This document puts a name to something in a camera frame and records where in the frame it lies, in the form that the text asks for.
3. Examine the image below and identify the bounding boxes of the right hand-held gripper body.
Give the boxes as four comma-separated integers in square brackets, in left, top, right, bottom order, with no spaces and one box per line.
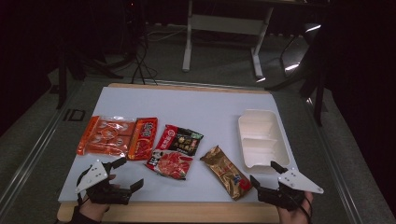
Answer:
[257,167,325,212]

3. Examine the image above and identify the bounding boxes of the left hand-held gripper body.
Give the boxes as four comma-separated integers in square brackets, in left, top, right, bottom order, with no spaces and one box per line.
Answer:
[74,160,134,206]

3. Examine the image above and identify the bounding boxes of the clear orange snack packet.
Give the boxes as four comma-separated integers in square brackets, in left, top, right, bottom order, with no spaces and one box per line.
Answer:
[76,115,137,158]

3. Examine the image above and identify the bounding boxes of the gold foil packet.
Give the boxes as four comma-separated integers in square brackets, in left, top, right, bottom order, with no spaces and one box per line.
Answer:
[199,145,253,202]

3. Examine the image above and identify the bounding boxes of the white divided food container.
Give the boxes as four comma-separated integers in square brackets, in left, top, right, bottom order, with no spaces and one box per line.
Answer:
[237,108,291,175]

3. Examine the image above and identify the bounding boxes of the red orange sauce packet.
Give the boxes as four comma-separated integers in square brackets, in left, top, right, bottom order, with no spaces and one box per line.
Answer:
[127,117,159,161]

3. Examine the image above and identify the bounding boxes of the red and white packet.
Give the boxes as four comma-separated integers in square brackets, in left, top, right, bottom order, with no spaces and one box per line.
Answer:
[145,148,194,181]

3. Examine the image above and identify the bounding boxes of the red and black packet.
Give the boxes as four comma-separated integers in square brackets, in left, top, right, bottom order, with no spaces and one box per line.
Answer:
[154,123,205,157]

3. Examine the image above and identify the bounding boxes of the person's right hand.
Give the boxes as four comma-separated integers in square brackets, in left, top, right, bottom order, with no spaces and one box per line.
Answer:
[276,191,314,224]

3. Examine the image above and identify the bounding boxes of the person's left hand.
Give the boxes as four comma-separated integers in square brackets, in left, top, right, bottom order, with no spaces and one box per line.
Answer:
[78,197,110,222]

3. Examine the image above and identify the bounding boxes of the black stand legs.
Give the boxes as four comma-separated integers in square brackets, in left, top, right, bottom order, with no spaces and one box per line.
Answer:
[55,43,125,110]

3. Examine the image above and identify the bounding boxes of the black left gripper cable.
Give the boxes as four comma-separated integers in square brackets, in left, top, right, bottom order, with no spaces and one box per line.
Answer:
[75,168,92,207]

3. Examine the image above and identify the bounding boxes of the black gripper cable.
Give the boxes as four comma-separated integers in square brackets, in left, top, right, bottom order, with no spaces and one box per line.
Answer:
[297,195,314,224]
[75,168,92,207]

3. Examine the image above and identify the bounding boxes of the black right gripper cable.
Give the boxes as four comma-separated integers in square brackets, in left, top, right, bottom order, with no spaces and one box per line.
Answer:
[297,195,314,224]

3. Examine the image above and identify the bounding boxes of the metal floor rail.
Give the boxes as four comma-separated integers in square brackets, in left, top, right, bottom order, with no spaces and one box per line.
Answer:
[0,81,82,213]
[305,98,366,224]

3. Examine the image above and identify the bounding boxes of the black floor cables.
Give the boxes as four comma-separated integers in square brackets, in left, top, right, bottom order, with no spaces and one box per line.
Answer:
[130,31,159,86]

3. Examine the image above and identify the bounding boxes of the white floor cables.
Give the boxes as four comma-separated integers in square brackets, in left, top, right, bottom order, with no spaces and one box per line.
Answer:
[146,27,188,43]

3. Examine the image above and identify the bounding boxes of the white desk frame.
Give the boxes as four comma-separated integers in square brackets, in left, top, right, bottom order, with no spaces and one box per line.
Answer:
[181,0,276,79]

